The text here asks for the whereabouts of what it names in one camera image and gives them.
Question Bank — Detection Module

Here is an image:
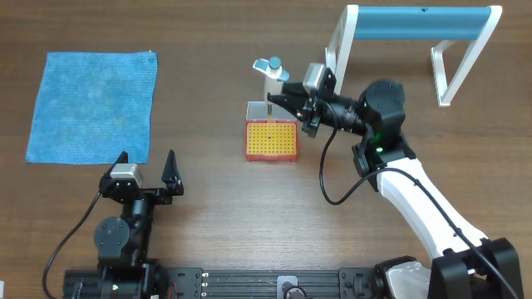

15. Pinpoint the blue cloth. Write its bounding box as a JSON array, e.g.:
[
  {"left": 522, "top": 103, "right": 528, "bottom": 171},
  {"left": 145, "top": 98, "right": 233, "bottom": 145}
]
[{"left": 24, "top": 51, "right": 159, "bottom": 165}]

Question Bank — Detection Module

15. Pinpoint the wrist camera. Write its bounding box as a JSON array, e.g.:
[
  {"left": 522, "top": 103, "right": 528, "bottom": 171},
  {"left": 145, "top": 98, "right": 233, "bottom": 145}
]
[
  {"left": 110, "top": 163, "right": 145, "bottom": 189},
  {"left": 302, "top": 62, "right": 327, "bottom": 91}
]

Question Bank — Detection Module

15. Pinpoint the mounting rail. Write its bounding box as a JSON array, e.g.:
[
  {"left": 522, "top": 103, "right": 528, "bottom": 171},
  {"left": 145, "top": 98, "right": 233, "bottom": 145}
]
[{"left": 62, "top": 267, "right": 433, "bottom": 299}]

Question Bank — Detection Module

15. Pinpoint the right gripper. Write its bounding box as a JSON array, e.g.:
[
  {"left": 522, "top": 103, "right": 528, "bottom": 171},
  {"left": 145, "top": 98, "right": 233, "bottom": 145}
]
[{"left": 266, "top": 66, "right": 337, "bottom": 140}]

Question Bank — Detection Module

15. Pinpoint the white pipette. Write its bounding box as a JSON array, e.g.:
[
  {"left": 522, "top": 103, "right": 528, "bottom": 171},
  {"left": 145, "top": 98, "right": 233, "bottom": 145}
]
[{"left": 252, "top": 56, "right": 291, "bottom": 122}]

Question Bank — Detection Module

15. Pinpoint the red and yellow tip box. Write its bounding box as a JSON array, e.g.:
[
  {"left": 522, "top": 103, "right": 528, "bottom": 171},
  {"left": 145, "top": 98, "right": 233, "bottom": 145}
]
[{"left": 244, "top": 100, "right": 300, "bottom": 164}]

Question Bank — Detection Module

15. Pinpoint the black cable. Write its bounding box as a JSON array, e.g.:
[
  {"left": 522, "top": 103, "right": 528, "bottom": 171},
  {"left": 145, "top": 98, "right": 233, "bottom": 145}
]
[
  {"left": 318, "top": 100, "right": 520, "bottom": 299},
  {"left": 41, "top": 190, "right": 103, "bottom": 299}
]

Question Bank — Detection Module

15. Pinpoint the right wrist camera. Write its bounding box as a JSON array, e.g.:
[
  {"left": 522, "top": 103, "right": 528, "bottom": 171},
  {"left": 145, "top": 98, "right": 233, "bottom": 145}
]
[{"left": 302, "top": 62, "right": 327, "bottom": 91}]

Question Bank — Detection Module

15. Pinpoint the white and blue stand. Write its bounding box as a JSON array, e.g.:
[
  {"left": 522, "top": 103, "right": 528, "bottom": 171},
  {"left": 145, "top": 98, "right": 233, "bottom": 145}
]
[{"left": 325, "top": 4, "right": 504, "bottom": 108}]

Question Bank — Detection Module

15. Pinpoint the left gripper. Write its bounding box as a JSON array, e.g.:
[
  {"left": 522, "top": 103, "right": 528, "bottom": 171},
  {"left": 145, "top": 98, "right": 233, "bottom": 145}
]
[{"left": 99, "top": 149, "right": 185, "bottom": 205}]

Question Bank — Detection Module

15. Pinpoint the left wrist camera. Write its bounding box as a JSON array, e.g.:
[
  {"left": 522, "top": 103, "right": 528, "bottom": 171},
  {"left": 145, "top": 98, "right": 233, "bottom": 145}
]
[{"left": 110, "top": 163, "right": 145, "bottom": 189}]

